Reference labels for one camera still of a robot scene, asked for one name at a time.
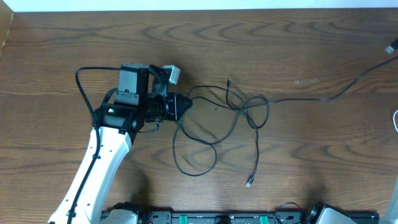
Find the left camera black cable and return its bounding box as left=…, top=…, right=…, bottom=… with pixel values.
left=67, top=66, right=122, bottom=224

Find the long black usb cable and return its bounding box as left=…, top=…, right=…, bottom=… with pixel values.
left=172, top=39, right=398, bottom=189

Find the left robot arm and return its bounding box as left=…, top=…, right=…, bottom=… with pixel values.
left=49, top=63, right=192, bottom=223

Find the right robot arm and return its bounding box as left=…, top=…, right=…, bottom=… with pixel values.
left=302, top=181, right=397, bottom=224

